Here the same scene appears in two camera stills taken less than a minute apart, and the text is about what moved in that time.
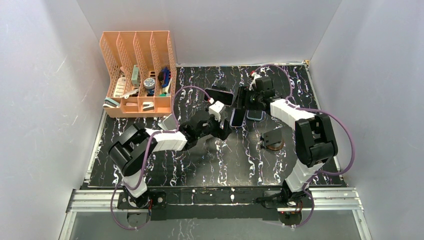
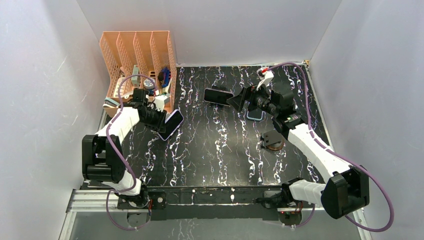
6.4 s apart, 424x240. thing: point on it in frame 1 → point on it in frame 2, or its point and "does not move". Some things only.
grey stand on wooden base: x=273 y=140 does not move
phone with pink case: x=227 y=97 does not move
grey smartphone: x=237 y=116 → x=172 y=124
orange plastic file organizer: x=142 y=72 does not move
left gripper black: x=220 y=133 → x=159 y=126
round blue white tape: x=149 y=83 does not move
